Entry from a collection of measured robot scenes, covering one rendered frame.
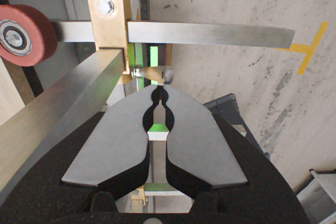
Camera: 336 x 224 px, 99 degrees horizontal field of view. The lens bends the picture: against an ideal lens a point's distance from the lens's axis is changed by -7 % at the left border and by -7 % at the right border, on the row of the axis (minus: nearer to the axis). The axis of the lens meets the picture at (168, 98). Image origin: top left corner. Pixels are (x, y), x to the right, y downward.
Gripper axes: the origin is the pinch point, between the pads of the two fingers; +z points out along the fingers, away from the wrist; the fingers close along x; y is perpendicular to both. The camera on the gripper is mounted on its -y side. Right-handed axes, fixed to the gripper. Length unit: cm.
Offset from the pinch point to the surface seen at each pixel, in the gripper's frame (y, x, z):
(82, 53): 8.9, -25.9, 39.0
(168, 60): 28, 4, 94
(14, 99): 8.5, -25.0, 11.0
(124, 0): -5.7, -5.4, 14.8
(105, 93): 3.3, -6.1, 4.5
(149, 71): 0.9, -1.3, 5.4
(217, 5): -6, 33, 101
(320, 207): 239, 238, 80
